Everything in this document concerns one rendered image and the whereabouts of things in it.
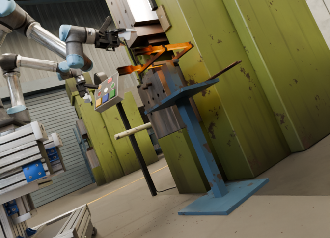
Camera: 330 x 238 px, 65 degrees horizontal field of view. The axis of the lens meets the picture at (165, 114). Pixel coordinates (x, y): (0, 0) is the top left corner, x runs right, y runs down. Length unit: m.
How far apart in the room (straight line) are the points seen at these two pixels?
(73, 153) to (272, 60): 8.43
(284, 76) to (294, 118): 0.32
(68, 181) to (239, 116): 8.35
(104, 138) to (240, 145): 5.27
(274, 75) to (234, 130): 0.54
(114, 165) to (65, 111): 3.97
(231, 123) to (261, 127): 0.27
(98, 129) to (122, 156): 0.92
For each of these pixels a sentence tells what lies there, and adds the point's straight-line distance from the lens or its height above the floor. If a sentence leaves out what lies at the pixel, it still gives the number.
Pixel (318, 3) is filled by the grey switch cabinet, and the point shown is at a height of 1.90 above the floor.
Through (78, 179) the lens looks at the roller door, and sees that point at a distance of 9.72.
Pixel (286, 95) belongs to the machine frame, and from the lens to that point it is 2.08.
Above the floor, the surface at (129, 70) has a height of 0.91.
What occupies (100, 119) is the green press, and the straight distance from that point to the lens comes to 6.81.
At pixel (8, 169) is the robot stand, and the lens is 1.46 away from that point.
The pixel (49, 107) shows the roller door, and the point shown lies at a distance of 10.05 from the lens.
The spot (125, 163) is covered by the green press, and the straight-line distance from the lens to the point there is 6.66.
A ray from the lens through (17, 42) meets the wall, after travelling 11.03.
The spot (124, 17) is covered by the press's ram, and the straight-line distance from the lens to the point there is 2.29.
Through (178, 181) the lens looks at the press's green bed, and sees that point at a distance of 2.13.
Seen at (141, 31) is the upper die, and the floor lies 1.31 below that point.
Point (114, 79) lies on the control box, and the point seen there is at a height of 1.14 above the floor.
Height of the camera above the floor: 0.45
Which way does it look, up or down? 5 degrees up
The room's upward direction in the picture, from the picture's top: 22 degrees counter-clockwise
